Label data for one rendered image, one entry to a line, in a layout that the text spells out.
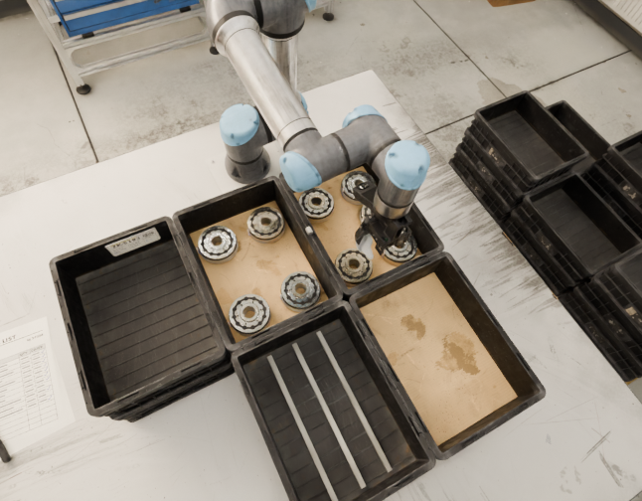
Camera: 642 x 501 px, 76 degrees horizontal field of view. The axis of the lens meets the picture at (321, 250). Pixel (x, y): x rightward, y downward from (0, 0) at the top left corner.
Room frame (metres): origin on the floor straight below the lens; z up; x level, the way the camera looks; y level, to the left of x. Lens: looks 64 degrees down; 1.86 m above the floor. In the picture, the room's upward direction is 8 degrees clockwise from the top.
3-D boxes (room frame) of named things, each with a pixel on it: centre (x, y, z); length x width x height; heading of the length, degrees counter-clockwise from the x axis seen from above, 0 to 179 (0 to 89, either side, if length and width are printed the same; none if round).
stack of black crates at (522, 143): (1.30, -0.80, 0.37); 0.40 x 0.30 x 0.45; 35
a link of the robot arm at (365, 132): (0.54, -0.05, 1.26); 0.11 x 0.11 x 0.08; 37
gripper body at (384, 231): (0.46, -0.13, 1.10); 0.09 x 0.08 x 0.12; 37
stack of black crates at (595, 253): (0.98, -1.04, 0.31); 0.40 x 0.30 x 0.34; 35
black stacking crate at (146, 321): (0.26, 0.41, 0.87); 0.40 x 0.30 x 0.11; 34
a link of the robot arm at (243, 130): (0.83, 0.28, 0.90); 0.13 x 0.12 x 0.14; 127
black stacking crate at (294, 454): (0.10, -0.06, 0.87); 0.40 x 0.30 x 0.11; 34
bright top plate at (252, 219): (0.56, 0.16, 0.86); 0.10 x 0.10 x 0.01
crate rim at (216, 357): (0.26, 0.41, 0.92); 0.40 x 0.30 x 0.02; 34
